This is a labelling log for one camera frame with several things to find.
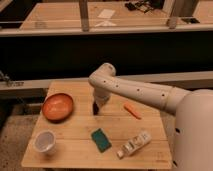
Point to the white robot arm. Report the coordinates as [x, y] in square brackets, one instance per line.
[193, 138]

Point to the white paper sheet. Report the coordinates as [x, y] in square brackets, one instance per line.
[106, 14]

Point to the orange wooden bowl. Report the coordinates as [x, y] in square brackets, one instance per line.
[58, 107]

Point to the metal frame post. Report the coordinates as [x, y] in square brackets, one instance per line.
[83, 7]

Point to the cream conical arm tip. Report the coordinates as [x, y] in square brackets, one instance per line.
[101, 102]

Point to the metal clamp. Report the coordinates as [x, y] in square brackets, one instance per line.
[6, 79]

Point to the clear plastic cup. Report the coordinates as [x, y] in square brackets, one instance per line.
[45, 142]

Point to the green sponge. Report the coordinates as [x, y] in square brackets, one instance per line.
[101, 140]

